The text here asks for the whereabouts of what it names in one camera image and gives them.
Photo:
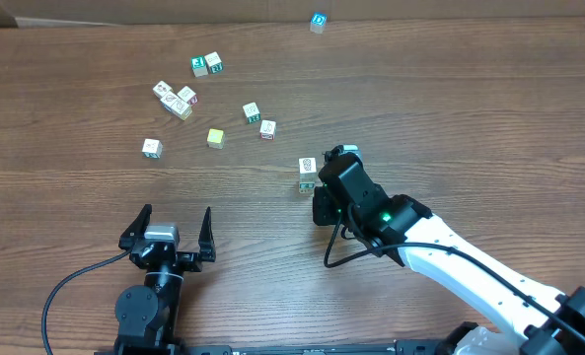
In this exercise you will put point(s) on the wooden number two block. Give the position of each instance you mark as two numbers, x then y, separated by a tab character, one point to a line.
307	169

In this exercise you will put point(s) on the yellow side cluster block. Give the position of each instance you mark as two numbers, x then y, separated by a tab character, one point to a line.
181	109

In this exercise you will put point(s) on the plain picture block left cluster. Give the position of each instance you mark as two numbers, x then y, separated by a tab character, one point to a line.
161	88

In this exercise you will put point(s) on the green top letter block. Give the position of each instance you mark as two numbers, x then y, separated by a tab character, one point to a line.
198	66

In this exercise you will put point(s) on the blue side cluster block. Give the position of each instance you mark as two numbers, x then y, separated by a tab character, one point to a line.
168	99

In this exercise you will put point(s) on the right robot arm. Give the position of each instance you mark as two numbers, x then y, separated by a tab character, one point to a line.
530	317

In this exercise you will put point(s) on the red side cluster block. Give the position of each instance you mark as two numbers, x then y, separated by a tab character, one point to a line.
188	95

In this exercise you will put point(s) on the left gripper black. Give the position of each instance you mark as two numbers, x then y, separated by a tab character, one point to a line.
191	260

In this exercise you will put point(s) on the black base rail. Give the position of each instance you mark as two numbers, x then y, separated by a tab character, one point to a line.
397	347

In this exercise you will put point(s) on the green number four block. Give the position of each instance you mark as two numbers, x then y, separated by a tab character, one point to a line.
306	185

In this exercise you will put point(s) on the green R centre block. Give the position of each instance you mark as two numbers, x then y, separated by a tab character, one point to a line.
251	112

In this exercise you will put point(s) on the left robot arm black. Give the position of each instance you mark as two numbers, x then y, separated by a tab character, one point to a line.
147	313

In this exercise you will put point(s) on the green J letter block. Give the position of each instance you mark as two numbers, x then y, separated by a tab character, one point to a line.
152	148

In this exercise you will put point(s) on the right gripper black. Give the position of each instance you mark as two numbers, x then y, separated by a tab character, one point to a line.
326	215

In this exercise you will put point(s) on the blue letter block far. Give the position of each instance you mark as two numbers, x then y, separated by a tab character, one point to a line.
318	23

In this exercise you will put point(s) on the red number three block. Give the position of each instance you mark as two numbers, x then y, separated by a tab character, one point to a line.
267	129

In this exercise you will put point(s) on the yellow top number seven block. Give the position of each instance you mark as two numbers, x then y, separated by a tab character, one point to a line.
216	138

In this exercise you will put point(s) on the green R side block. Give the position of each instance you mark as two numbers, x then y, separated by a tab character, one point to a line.
214	62

